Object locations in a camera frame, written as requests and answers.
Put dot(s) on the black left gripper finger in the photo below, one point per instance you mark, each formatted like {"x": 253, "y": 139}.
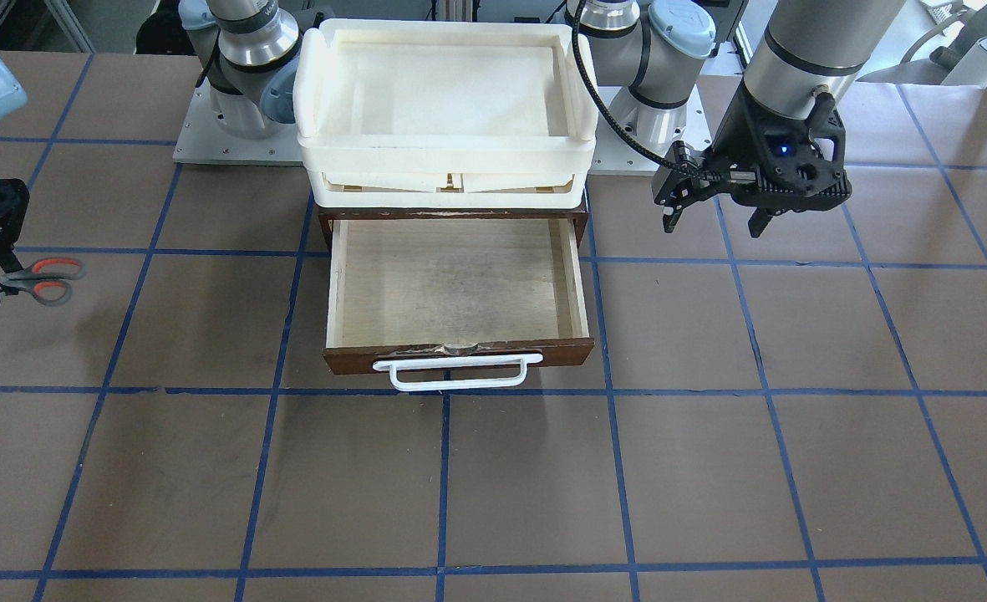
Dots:
{"x": 760, "y": 220}

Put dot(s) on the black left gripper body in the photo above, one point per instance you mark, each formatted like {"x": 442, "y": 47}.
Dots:
{"x": 734, "y": 134}

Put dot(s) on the grey orange scissors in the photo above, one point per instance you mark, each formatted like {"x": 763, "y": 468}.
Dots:
{"x": 47, "y": 280}

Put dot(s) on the light wooden drawer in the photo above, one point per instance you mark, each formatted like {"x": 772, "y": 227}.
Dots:
{"x": 455, "y": 288}

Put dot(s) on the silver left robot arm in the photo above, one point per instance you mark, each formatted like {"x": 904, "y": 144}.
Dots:
{"x": 656, "y": 53}

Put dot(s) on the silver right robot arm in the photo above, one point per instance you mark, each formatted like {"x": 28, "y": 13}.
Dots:
{"x": 247, "y": 51}

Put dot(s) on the dark brown wooden cabinet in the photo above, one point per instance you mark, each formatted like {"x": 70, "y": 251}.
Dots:
{"x": 578, "y": 215}

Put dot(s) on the white plastic tray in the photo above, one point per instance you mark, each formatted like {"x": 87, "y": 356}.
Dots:
{"x": 443, "y": 115}

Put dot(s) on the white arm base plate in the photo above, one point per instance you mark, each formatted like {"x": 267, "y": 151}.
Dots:
{"x": 653, "y": 128}
{"x": 227, "y": 129}

